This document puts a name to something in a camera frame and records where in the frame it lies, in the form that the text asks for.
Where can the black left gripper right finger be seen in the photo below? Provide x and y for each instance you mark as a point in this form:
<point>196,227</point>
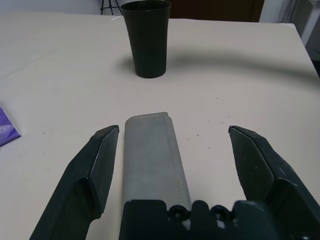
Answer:
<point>275,185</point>

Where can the grey glasses case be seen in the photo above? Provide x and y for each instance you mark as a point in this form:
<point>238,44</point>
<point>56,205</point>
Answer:
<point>152,155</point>

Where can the purple tissue box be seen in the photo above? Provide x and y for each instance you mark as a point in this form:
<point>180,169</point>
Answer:
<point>6,127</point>

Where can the dark brown wooden door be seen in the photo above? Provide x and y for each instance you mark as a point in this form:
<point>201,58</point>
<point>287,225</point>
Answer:
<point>215,10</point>

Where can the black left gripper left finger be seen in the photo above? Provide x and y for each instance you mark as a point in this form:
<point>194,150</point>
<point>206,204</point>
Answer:
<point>80,190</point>

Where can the black tripod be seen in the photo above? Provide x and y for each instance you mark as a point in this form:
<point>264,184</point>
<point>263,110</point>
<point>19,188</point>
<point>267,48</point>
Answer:
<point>107,6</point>

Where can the black plastic cup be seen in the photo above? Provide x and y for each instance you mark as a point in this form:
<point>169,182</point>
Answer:
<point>148,42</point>

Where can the white tape piece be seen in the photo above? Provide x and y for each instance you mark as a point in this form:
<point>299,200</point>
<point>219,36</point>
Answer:
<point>118,18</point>

